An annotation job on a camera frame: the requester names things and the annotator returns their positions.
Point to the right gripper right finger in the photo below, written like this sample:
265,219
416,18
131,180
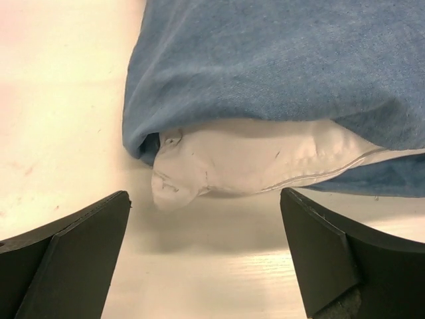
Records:
346,269

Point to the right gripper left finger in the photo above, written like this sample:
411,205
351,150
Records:
64,269

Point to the white pillow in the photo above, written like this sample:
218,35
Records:
245,157

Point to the blue pillowcase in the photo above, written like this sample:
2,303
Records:
359,64

